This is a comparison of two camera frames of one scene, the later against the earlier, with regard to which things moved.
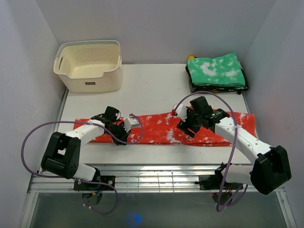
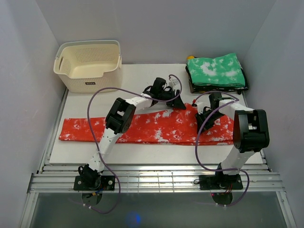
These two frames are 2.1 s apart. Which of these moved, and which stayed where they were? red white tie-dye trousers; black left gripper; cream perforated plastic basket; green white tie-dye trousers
Moved: black left gripper
Stayed: green white tie-dye trousers; red white tie-dye trousers; cream perforated plastic basket
